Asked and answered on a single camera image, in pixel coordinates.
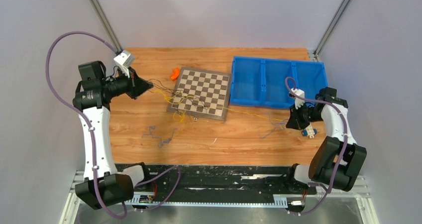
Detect white toy car blue wheels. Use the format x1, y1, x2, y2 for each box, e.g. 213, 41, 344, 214
302, 124, 317, 139

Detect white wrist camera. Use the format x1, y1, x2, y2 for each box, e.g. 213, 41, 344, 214
113, 50, 135, 78
289, 88, 305, 110

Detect white slotted cable duct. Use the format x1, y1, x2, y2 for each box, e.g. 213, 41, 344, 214
125, 195, 288, 207

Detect grey purple thin cable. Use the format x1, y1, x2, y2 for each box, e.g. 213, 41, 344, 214
141, 125, 179, 149

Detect right aluminium frame post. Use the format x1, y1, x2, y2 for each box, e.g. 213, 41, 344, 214
313, 0, 352, 60

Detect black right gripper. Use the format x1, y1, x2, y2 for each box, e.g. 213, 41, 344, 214
286, 102, 323, 130

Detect blue plastic divided bin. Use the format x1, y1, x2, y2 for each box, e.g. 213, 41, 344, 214
230, 56, 328, 109

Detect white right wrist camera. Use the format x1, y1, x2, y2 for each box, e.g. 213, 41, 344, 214
289, 88, 305, 110

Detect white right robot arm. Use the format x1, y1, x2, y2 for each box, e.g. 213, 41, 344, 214
284, 87, 367, 193

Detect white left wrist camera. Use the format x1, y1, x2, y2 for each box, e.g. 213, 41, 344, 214
113, 50, 135, 78

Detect orange plastic piece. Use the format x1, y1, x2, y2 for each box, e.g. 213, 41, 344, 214
170, 67, 180, 81

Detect black thin cable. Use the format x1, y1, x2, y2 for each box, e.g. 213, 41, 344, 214
147, 79, 218, 117

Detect yellow thin cable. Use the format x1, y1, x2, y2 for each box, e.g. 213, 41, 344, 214
152, 89, 288, 133

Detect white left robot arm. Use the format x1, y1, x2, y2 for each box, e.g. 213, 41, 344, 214
73, 61, 153, 210

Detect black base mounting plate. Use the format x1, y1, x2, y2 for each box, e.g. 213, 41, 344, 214
135, 164, 324, 205

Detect wooden chessboard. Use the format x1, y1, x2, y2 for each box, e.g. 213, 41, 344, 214
167, 67, 232, 121

